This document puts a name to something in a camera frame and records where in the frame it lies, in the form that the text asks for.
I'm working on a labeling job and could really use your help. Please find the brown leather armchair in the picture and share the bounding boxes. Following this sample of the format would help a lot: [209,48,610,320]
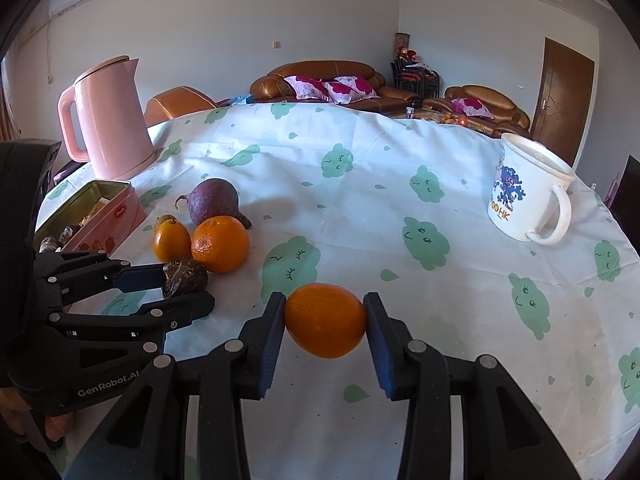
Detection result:
[422,85,531,138]

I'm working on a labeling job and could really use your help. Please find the white printed mug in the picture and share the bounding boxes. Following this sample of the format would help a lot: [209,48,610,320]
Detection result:
[487,133,577,246]

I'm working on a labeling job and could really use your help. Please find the cluttered coffee table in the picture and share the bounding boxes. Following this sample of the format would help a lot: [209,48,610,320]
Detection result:
[390,105,483,128]

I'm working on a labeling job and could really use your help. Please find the brown wooden door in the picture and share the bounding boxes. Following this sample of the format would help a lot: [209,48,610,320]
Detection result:
[530,37,596,168]

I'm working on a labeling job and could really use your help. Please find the stacked dark chairs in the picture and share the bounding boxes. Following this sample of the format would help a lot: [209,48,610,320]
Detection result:
[390,56,441,98]

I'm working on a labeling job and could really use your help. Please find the white green printed tablecloth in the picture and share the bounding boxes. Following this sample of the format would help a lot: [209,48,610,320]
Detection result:
[35,101,640,480]

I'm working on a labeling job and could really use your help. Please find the pink electric kettle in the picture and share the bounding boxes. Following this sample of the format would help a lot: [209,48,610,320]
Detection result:
[57,56,157,181]

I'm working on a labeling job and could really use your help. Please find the black television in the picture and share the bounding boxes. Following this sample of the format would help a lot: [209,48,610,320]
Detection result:
[607,155,640,251]

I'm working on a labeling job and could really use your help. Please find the person's left forearm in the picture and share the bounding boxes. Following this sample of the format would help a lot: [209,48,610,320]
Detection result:
[0,407,66,480]

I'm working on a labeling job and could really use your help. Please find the brown leather chair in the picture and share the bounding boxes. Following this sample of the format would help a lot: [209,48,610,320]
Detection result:
[145,86,219,127]

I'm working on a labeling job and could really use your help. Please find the pink floral cushion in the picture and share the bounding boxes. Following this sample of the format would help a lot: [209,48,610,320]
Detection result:
[322,76,378,103]
[451,98,493,120]
[283,76,333,101]

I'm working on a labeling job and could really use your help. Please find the large orange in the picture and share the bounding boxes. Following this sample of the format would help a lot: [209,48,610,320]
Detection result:
[284,283,368,359]
[191,215,250,274]

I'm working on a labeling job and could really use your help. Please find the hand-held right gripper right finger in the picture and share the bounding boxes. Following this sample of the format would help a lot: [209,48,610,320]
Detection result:
[362,291,583,480]

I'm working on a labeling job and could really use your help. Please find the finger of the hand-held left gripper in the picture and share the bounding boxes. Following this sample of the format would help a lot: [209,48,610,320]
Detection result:
[47,292,216,351]
[35,251,168,306]

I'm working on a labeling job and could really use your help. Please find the small orange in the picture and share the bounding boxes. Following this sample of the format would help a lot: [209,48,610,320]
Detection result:
[153,217,193,263]

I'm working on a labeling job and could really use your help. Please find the printed paper leaflet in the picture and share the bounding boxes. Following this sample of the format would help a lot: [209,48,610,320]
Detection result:
[80,195,113,226]

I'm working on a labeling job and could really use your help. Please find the round purple beetroot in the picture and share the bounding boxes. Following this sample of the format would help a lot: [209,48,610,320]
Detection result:
[175,178,252,229]

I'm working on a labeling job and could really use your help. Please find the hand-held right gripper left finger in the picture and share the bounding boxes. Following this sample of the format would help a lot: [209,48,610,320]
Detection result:
[62,291,287,480]

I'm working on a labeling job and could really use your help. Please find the pink tin box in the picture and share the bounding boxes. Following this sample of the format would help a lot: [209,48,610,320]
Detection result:
[34,179,147,256]

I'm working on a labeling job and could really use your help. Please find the brown leather sofa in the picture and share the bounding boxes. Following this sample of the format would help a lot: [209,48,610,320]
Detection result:
[250,60,421,106]

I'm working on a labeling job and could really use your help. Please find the person's left hand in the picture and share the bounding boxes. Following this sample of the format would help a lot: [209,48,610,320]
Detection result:
[0,387,66,453]

